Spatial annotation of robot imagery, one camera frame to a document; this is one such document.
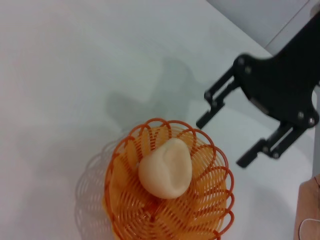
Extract thin white cable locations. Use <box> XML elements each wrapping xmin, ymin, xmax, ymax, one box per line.
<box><xmin>298</xmin><ymin>218</ymin><xmax>320</xmax><ymax>240</ymax></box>

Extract cream peach-shaped bun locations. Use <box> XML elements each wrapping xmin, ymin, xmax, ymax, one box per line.
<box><xmin>138</xmin><ymin>138</ymin><xmax>193</xmax><ymax>200</ymax></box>

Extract wooden desk surface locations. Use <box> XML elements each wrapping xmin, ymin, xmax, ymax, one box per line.
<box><xmin>294</xmin><ymin>174</ymin><xmax>320</xmax><ymax>240</ymax></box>

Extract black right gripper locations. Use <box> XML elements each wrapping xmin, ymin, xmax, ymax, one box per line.
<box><xmin>196</xmin><ymin>17</ymin><xmax>320</xmax><ymax>168</ymax></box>

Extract orange plastic wire basket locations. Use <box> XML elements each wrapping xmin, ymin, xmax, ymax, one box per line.
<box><xmin>102</xmin><ymin>117</ymin><xmax>236</xmax><ymax>240</ymax></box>

